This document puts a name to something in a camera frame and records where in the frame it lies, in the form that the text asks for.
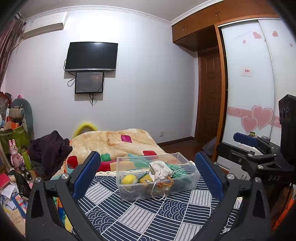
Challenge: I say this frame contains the green knitted sock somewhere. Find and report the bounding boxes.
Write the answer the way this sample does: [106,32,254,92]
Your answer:
[170,164,188,179]

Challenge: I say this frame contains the pile of papers and books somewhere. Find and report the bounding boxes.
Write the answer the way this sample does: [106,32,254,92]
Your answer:
[0,181,28,220]

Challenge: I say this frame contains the small black wall monitor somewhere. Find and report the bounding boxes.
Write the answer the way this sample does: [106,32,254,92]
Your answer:
[75,71,104,94]

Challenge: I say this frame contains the wooden wardrobe with white doors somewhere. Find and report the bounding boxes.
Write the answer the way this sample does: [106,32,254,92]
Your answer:
[171,3,296,163]

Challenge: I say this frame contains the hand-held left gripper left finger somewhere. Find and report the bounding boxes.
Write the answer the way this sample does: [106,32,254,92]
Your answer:
[25,151,104,241]

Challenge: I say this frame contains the white cloth pouch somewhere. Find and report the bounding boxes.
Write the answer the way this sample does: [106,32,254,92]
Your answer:
[149,160,173,180]

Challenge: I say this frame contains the green roll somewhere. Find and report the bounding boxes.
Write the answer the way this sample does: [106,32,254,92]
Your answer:
[21,149,32,171]

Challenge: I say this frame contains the yellow soft ball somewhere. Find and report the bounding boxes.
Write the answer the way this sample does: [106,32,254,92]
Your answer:
[122,174,138,184]

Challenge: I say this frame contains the clear plastic box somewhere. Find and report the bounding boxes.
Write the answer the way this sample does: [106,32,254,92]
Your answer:
[116,152,201,201]

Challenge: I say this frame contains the grey plush toy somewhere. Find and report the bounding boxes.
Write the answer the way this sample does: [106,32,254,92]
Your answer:
[10,98,34,135]

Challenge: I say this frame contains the green paper bag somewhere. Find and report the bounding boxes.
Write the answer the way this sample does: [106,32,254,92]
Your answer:
[0,126,30,151]

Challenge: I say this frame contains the brown cardboard box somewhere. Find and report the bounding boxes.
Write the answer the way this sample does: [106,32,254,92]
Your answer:
[5,209,26,235]

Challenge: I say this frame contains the beige plush blanket coloured squares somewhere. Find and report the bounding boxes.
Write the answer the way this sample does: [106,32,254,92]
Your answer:
[52,128,179,232]

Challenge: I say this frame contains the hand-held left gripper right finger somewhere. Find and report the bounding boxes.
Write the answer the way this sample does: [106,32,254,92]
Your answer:
[195,152,271,241]

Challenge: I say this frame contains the green yellow sponge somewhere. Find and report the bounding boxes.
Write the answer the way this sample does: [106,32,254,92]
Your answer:
[138,173,155,183]

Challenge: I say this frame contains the grey cloth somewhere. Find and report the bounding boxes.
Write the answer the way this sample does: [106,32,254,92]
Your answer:
[202,137,219,159]

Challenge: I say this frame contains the red box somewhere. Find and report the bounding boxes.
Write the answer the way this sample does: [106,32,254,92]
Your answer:
[0,173,11,189]

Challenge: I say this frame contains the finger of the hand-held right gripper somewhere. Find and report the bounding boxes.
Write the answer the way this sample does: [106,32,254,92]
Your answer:
[233,133,282,155]
[216,142,282,180]

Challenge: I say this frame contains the pile of household clutter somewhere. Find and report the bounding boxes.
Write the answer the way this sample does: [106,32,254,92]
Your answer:
[0,91,14,130]

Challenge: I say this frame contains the dark purple clothes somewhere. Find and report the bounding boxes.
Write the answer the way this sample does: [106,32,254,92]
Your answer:
[28,130,73,179]

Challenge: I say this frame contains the large pink heart decal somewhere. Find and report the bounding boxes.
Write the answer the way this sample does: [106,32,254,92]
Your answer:
[252,105,274,131]

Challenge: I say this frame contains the brown wooden door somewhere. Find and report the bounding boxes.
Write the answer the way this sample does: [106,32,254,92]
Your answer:
[194,52,223,144]

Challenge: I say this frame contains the pink rabbit toy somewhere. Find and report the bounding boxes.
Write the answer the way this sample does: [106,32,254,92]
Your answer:
[9,139,23,166]

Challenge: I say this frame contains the black cylindrical device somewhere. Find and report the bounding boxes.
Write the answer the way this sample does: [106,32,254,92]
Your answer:
[19,164,33,181]

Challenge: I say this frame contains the white air conditioner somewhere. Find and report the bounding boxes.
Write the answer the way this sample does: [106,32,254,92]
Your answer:
[23,11,67,39]

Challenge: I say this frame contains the navy white patterned bedsheet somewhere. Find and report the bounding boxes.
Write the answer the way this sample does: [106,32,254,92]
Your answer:
[76,160,243,241]

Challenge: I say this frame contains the black wall television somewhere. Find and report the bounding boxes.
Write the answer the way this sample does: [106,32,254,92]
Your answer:
[65,42,118,72]

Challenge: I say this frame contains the yellow curved hoop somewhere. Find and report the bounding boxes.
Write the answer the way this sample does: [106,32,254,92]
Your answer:
[73,122,99,141]

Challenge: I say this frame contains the orange knotted tassel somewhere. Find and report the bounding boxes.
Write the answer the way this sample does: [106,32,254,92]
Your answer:
[157,177,174,189]

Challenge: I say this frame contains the small pink heart decal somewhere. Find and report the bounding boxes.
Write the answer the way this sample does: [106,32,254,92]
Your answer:
[241,115,259,134]

